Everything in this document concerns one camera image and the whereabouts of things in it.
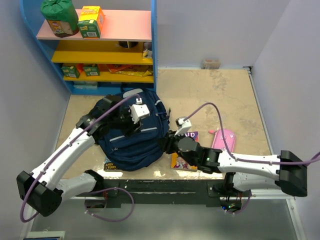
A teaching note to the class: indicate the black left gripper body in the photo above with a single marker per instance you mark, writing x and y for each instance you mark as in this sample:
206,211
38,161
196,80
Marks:
124,121

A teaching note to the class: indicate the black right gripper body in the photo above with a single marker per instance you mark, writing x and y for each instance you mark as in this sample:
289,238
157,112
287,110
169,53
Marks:
179,137

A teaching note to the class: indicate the navy blue backpack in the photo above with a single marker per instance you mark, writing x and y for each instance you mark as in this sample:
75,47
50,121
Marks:
131,153

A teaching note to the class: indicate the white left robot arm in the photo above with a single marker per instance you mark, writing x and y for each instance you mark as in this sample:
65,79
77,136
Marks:
44,189

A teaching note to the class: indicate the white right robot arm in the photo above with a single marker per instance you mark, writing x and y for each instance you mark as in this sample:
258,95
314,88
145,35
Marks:
285,171

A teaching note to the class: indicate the Roald Dahl Charlie book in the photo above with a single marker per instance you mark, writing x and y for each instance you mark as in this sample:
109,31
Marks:
177,162

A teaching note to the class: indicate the pink pencil case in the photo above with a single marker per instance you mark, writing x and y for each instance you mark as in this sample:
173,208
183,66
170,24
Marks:
220,141

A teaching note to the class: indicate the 169-storey treehouse book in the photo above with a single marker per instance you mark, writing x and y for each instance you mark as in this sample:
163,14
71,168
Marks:
109,165

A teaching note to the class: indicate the orange yellow snack packets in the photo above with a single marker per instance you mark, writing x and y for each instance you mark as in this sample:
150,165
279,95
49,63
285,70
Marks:
134,70

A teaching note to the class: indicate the green box right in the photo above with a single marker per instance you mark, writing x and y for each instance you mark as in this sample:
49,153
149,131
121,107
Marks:
91,70

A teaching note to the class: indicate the blue shelf unit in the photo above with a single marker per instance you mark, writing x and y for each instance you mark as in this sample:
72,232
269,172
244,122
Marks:
121,42

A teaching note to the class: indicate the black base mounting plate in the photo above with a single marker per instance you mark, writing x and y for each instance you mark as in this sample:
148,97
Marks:
208,192

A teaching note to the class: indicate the green box left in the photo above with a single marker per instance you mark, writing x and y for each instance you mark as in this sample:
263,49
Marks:
70,71

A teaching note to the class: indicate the yellow green carton box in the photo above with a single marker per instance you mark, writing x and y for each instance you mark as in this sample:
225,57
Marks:
90,22

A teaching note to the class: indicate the green chips canister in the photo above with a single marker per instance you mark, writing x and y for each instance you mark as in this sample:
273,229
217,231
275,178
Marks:
61,16

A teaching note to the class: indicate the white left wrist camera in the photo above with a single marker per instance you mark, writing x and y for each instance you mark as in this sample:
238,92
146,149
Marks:
139,110

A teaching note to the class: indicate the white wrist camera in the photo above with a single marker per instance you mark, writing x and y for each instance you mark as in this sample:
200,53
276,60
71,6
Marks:
139,110
183,126

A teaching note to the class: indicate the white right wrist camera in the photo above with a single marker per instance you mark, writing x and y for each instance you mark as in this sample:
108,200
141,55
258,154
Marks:
183,126

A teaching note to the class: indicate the aluminium rail frame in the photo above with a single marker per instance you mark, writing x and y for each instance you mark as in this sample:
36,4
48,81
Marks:
211,100

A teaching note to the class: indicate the small brown box at wall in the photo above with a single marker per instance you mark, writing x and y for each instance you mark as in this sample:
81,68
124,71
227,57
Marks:
210,64

